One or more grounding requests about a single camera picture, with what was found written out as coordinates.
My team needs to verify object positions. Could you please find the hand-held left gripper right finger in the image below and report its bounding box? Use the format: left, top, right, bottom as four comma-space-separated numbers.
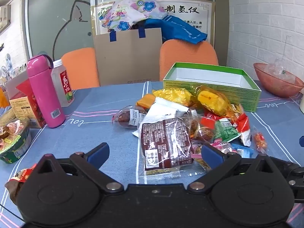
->
187, 143, 283, 193

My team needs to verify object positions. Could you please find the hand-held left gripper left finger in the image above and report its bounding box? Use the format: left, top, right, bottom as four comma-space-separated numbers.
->
33, 142, 124, 193

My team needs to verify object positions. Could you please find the green snack packet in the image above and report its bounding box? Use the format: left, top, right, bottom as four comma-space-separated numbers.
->
212, 117, 241, 143

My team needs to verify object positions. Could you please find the brown snack packet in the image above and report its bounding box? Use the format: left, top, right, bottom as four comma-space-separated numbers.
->
136, 117, 209, 186

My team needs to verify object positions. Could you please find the green cardboard box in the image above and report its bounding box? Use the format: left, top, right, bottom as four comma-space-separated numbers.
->
163, 62, 262, 112

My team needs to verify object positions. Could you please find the blue snack packet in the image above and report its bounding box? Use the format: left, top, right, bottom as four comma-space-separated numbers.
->
231, 144, 254, 158

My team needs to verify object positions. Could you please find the clear dried date packet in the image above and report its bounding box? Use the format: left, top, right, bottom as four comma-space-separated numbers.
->
113, 105, 149, 130

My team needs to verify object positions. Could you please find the small orange candy packet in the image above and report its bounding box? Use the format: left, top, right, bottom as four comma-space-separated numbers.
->
252, 127, 268, 154

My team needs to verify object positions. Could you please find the red and white snack packet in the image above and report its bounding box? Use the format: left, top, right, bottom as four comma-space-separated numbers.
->
228, 104, 252, 146

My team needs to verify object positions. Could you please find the blue tablecloth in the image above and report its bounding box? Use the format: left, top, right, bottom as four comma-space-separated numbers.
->
0, 79, 304, 228

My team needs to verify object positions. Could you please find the yellow snack packet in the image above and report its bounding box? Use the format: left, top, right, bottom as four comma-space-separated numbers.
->
196, 85, 238, 117
152, 88, 194, 107

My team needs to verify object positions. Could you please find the pink glass bowl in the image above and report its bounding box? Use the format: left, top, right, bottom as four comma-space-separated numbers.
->
253, 62, 304, 98

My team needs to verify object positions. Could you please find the orange snack packet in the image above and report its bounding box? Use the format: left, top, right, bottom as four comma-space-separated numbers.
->
136, 94, 156, 108

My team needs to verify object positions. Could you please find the clear plastic wrap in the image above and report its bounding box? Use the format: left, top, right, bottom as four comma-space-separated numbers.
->
264, 58, 298, 83

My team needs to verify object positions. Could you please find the pink thermos bottle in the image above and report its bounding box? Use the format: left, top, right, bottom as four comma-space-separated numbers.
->
26, 54, 66, 129

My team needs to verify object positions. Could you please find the green instant noodle bowl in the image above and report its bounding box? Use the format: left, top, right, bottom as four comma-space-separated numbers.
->
0, 117, 32, 164

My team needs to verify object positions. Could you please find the red carton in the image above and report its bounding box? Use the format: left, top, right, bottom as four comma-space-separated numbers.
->
9, 78, 47, 129

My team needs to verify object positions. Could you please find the orange chair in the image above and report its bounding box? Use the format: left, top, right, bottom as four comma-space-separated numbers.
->
60, 47, 100, 91
159, 39, 219, 82

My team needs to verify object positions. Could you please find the brown paper bag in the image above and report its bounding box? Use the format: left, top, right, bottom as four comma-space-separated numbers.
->
93, 27, 163, 87

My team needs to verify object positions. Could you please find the blue plastic bag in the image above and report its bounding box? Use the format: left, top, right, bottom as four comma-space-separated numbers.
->
142, 14, 208, 45

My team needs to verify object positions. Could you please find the floral cloth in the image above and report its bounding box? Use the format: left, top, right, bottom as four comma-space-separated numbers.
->
98, 0, 170, 32

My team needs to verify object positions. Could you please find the white air conditioner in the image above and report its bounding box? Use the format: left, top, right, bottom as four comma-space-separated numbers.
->
0, 4, 11, 32

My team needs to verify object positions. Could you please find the calligraphy wall poster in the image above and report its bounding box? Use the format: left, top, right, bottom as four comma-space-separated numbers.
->
91, 0, 216, 48

